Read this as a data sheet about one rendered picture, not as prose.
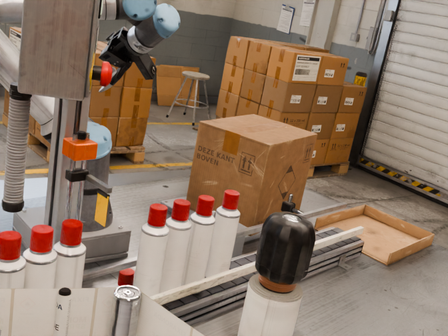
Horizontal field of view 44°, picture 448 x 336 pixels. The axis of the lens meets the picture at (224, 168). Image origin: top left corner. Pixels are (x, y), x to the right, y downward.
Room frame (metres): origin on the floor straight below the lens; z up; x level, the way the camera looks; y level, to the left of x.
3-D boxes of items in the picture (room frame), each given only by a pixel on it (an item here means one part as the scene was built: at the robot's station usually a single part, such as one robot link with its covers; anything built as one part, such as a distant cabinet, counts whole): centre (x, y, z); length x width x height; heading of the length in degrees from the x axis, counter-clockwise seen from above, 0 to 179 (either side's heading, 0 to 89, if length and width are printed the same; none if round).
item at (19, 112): (0.83, 0.33, 1.18); 0.04 x 0.04 x 0.21
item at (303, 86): (5.20, -0.51, 0.57); 1.20 x 0.85 x 1.14; 132
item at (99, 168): (1.24, 0.33, 1.06); 0.13 x 0.12 x 0.14; 23
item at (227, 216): (1.09, -0.03, 0.98); 0.05 x 0.05 x 0.20
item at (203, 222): (1.03, 0.02, 0.98); 0.05 x 0.05 x 0.20
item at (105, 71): (0.83, 0.21, 1.33); 0.04 x 0.03 x 0.04; 14
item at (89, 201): (1.23, 0.32, 0.94); 0.15 x 0.15 x 0.10
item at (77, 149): (0.88, 0.23, 1.05); 0.10 x 0.04 x 0.33; 49
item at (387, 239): (1.64, -0.51, 0.85); 0.30 x 0.26 x 0.04; 139
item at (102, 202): (0.86, 0.19, 1.09); 0.03 x 0.01 x 0.06; 49
